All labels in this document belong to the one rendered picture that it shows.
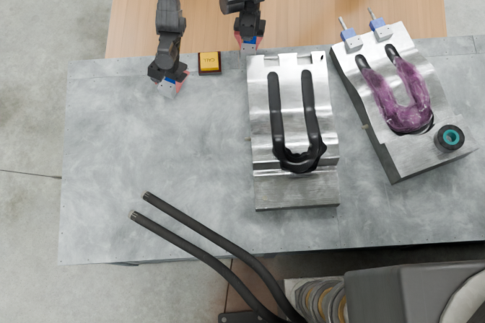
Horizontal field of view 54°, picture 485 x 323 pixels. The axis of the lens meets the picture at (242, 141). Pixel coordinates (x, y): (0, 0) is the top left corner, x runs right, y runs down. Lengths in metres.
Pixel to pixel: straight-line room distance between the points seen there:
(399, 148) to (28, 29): 2.13
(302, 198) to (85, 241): 0.69
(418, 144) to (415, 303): 1.24
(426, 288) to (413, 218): 1.28
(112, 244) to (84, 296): 0.89
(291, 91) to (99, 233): 0.76
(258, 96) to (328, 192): 0.37
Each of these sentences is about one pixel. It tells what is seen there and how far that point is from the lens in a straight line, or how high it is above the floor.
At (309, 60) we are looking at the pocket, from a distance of 1.62.
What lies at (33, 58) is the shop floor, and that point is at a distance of 2.85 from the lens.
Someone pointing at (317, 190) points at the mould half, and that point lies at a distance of 1.49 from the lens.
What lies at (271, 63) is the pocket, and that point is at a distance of 1.61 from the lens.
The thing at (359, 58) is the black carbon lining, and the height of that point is 0.85.
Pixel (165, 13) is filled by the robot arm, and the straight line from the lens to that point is 1.44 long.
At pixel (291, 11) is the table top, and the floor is 0.80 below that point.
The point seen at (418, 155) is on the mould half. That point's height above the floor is 0.91.
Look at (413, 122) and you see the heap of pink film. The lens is 1.58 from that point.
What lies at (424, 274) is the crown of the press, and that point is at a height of 2.01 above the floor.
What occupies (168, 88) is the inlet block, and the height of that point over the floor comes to 0.85.
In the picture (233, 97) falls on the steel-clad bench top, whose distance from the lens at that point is 1.63.
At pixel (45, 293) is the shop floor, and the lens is 2.51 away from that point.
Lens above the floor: 2.31
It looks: 73 degrees down
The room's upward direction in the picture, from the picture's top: 5 degrees counter-clockwise
